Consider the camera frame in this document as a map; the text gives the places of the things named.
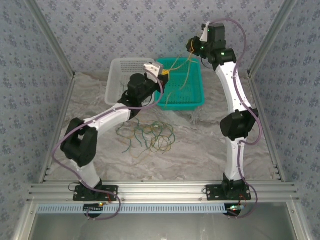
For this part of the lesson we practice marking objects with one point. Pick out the small white scrap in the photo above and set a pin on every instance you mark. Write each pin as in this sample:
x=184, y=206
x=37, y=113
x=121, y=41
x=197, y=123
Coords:
x=155, y=126

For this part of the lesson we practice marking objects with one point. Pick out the teal perforated plastic basket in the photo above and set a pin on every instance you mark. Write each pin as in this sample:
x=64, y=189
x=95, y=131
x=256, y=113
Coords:
x=190, y=100

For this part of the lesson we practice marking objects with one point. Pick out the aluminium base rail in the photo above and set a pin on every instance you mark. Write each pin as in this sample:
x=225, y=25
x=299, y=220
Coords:
x=162, y=191

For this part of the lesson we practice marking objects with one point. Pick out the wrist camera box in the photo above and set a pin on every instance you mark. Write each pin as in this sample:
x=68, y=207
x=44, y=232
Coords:
x=205, y=32
x=152, y=67

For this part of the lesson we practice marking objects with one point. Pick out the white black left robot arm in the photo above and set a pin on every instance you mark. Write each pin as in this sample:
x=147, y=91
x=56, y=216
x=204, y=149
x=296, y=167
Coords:
x=110, y=123

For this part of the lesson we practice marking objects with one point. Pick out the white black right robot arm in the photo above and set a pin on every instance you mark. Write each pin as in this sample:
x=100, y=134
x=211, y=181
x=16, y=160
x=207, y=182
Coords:
x=228, y=82

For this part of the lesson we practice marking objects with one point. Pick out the white perforated plastic basket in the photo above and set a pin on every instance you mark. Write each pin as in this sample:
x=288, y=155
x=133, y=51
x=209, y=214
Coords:
x=117, y=75

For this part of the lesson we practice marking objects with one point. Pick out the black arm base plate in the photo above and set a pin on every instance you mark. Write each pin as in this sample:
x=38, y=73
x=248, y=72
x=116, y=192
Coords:
x=215, y=192
x=110, y=193

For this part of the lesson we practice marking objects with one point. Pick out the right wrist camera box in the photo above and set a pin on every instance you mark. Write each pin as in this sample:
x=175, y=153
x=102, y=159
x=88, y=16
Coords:
x=205, y=32

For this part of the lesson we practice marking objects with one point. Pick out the grey metal shelf panel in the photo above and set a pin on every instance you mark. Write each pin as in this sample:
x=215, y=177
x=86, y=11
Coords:
x=162, y=227

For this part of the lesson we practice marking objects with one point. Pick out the aluminium side rail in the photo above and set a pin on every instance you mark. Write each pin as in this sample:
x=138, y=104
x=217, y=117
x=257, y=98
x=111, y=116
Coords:
x=265, y=120
x=66, y=105

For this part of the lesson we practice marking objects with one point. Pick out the aluminium frame post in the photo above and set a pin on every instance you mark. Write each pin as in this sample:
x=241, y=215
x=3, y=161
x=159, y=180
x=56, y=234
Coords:
x=272, y=37
x=50, y=37

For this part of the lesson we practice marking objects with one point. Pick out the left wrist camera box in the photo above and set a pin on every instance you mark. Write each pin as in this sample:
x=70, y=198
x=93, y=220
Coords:
x=152, y=67

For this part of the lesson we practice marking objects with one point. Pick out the small black circuit board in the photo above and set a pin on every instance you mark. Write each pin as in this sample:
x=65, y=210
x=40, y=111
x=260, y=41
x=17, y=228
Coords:
x=233, y=211
x=92, y=208

